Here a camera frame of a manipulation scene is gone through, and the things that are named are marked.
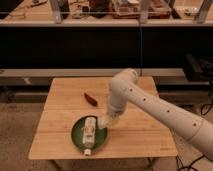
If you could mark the green plate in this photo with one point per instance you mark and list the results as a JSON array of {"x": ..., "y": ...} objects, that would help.
[{"x": 77, "y": 134}]

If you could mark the white plastic bottle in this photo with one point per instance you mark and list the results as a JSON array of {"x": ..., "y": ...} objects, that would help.
[{"x": 88, "y": 139}]

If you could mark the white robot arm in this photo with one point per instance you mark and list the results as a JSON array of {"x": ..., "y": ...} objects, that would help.
[{"x": 123, "y": 88}]

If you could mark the long wooden workbench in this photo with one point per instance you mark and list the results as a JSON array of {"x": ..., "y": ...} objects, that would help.
[{"x": 106, "y": 13}]

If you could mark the black equipment box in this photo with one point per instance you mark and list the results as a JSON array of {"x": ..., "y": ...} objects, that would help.
[{"x": 198, "y": 69}]

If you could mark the wooden table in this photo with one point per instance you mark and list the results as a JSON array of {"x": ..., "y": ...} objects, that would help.
[{"x": 136, "y": 135}]

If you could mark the white sponge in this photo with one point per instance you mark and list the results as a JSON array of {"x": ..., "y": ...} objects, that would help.
[{"x": 103, "y": 122}]

